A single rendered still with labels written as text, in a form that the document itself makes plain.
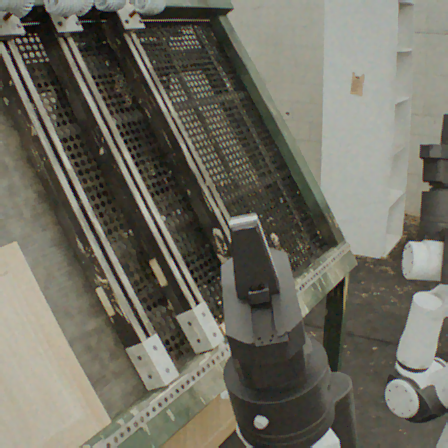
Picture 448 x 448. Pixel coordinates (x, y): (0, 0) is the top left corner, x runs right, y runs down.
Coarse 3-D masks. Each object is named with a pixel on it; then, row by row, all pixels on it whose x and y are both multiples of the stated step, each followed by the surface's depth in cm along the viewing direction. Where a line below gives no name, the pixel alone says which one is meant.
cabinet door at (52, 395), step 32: (0, 256) 136; (0, 288) 133; (32, 288) 140; (0, 320) 130; (32, 320) 137; (0, 352) 127; (32, 352) 133; (64, 352) 140; (0, 384) 124; (32, 384) 130; (64, 384) 137; (0, 416) 121; (32, 416) 127; (64, 416) 133; (96, 416) 139
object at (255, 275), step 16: (240, 224) 44; (256, 224) 43; (240, 240) 44; (256, 240) 44; (240, 256) 44; (256, 256) 45; (240, 272) 45; (256, 272) 45; (272, 272) 45; (240, 288) 46; (256, 288) 45; (272, 288) 46
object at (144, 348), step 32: (32, 0) 147; (0, 32) 149; (0, 64) 153; (32, 96) 155; (32, 128) 152; (32, 160) 155; (64, 160) 155; (64, 192) 152; (64, 224) 155; (96, 224) 156; (96, 256) 152; (128, 288) 156; (128, 320) 153; (128, 352) 156; (160, 352) 156; (160, 384) 153
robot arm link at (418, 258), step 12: (420, 216) 103; (432, 216) 100; (420, 228) 103; (432, 228) 100; (444, 228) 98; (432, 240) 102; (444, 240) 99; (408, 252) 103; (420, 252) 101; (432, 252) 100; (444, 252) 98; (408, 264) 103; (420, 264) 100; (432, 264) 100; (444, 264) 98; (408, 276) 102; (420, 276) 101; (432, 276) 101; (444, 276) 98
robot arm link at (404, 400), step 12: (432, 372) 109; (444, 372) 104; (396, 384) 108; (408, 384) 106; (432, 384) 105; (444, 384) 102; (396, 396) 108; (408, 396) 106; (420, 396) 105; (432, 396) 104; (444, 396) 102; (396, 408) 109; (408, 408) 107; (420, 408) 105; (432, 408) 103; (444, 408) 103; (408, 420) 108; (420, 420) 106
